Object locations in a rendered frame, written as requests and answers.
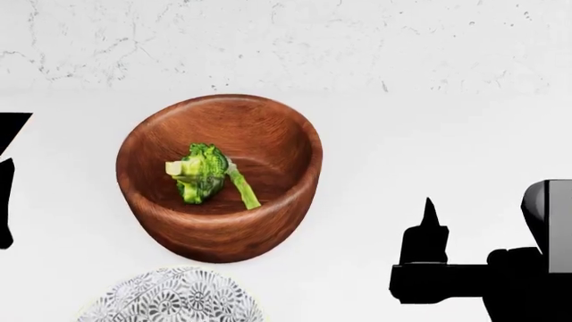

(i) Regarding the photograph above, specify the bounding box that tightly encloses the white grey floral patterned bowl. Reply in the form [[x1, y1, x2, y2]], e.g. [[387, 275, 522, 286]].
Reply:
[[74, 266, 266, 322]]

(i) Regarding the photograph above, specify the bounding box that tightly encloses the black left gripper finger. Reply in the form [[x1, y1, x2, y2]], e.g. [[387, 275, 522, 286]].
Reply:
[[0, 157, 17, 250]]

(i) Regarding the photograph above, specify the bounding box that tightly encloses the brown wooden bowl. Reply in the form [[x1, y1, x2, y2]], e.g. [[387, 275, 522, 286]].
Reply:
[[115, 93, 324, 265]]

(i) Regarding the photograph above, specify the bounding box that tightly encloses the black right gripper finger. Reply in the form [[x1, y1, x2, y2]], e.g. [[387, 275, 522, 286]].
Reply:
[[399, 196, 450, 266]]

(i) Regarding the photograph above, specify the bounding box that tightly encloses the green asparagus spear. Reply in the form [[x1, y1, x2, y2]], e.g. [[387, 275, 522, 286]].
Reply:
[[225, 160, 263, 211]]

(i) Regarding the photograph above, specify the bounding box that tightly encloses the green broccoli floret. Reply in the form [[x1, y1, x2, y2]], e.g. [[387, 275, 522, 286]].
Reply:
[[164, 142, 230, 206]]

